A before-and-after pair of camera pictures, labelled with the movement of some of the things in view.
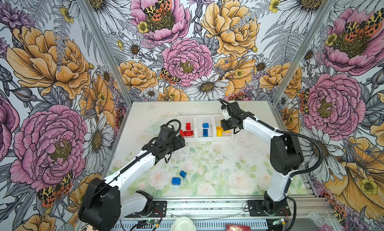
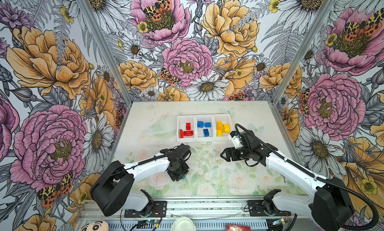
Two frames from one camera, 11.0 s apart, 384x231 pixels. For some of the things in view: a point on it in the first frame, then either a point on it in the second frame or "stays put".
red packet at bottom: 237,227 stays put
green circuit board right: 278,221 stays put
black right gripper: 224,125 to 234,157
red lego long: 188,133 stays put
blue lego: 176,181 to 200,124
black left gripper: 179,143 to 185,171
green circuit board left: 150,221 stays put
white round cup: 183,223 stays put
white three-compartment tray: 203,128 stays put
